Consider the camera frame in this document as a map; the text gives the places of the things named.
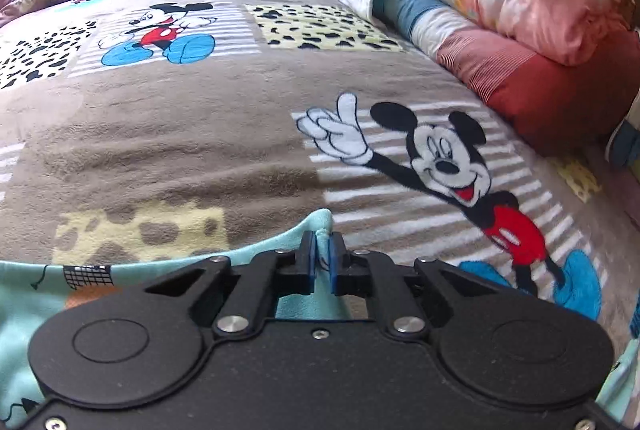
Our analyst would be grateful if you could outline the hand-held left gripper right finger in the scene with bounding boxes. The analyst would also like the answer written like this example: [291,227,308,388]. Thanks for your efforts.
[327,230,502,342]

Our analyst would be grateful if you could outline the pink floral quilt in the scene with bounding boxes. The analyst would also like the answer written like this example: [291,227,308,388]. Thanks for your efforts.
[389,0,637,67]

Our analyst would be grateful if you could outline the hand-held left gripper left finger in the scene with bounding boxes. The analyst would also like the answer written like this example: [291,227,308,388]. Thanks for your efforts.
[145,230,318,339]

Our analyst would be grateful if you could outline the red blue striped rolled quilt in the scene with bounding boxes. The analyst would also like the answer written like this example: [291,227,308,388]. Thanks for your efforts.
[371,0,640,157]

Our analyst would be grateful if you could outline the teal lion print garment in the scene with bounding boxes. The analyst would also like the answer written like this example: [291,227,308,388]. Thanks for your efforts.
[0,208,640,430]

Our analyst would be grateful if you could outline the cartoon mouse printed blanket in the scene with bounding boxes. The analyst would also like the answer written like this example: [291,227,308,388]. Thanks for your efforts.
[0,0,640,361]

